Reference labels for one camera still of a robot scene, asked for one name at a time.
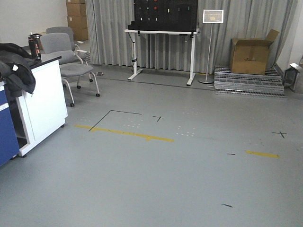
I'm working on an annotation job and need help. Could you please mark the white lab counter cabinet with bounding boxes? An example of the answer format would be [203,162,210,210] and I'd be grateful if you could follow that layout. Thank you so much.
[0,57,68,165]

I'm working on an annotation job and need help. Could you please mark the grey curtain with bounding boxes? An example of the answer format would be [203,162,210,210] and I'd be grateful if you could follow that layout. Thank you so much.
[86,0,303,72]

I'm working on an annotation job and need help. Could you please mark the rear grey office chair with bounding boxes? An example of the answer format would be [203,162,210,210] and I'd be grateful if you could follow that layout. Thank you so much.
[46,26,90,63]

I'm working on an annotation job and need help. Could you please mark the grey office chair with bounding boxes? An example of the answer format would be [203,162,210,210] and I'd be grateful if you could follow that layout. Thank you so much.
[40,33,96,107]
[46,26,90,63]

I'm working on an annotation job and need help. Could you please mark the white desk with pegboard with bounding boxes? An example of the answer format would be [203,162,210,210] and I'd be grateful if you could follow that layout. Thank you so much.
[125,0,198,86]

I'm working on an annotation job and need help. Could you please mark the open cardboard box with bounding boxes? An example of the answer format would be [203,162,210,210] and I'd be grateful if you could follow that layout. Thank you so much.
[230,29,280,75]

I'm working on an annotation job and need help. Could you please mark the sign on metal stand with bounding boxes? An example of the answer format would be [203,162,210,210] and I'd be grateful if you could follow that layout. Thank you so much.
[198,9,224,84]

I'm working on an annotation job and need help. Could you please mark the front grey office chair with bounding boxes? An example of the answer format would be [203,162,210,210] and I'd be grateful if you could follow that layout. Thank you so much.
[40,33,96,107]

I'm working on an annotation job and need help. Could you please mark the metal grate platform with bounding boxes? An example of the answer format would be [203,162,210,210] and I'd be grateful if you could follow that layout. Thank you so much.
[214,66,286,99]

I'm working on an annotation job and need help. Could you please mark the stacked cardboard boxes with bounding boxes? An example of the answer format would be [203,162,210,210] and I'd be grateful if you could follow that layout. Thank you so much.
[66,0,89,41]

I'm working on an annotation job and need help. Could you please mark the black thermos bottle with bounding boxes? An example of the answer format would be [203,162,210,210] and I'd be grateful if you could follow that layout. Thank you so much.
[28,32,41,61]

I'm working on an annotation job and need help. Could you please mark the black jacket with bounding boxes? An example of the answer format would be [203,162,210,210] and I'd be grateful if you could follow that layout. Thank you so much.
[0,43,41,97]

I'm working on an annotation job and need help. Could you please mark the small metal box right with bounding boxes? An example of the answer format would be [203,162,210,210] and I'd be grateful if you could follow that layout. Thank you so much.
[283,63,303,94]

